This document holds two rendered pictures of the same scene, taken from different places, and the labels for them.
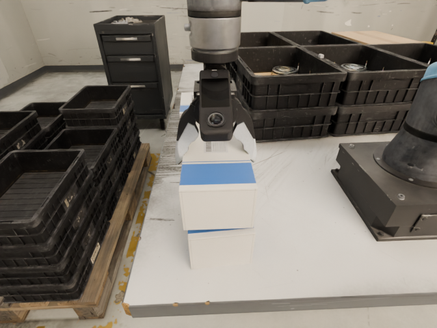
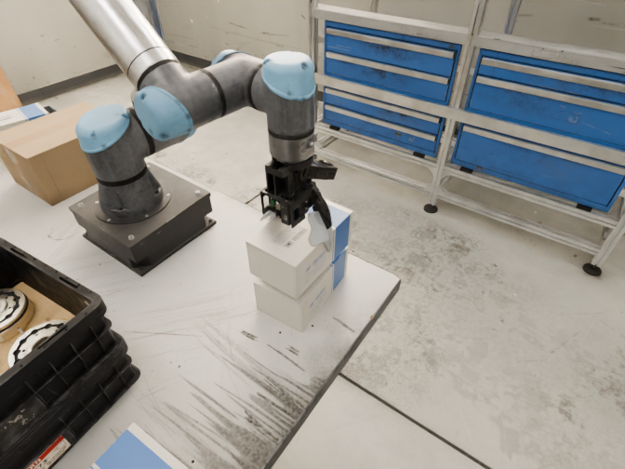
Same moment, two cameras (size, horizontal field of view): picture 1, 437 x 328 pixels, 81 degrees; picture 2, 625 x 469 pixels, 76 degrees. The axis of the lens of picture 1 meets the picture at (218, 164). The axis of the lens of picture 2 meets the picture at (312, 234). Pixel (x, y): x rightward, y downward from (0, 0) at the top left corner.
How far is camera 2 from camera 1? 0.98 m
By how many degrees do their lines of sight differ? 96
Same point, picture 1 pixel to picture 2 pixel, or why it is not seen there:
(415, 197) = (191, 189)
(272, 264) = not seen: hidden behind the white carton
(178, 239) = (340, 298)
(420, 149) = (149, 179)
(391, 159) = (152, 203)
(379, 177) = (179, 207)
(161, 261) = (363, 288)
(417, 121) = (136, 167)
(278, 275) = not seen: hidden behind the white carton
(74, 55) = not seen: outside the picture
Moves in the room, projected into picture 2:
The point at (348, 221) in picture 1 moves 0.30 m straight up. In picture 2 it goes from (209, 239) to (186, 136)
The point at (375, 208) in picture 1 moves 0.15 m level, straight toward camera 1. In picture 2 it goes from (200, 215) to (258, 208)
